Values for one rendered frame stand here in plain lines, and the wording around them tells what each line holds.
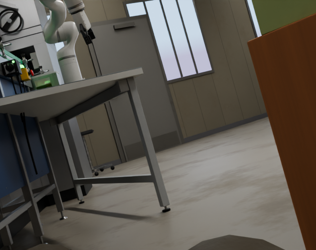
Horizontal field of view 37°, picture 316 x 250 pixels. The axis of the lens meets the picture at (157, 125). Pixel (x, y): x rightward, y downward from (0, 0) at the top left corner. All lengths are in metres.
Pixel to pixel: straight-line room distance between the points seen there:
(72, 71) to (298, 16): 2.36
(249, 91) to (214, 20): 1.39
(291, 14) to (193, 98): 7.01
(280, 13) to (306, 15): 0.05
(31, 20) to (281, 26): 3.69
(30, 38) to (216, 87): 4.40
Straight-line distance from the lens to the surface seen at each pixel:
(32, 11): 4.41
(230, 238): 0.19
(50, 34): 3.07
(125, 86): 2.40
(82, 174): 4.24
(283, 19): 0.83
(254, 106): 8.49
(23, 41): 4.37
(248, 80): 8.51
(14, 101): 2.19
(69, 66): 3.06
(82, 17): 2.37
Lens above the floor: 0.46
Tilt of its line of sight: level
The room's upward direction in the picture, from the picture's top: 16 degrees counter-clockwise
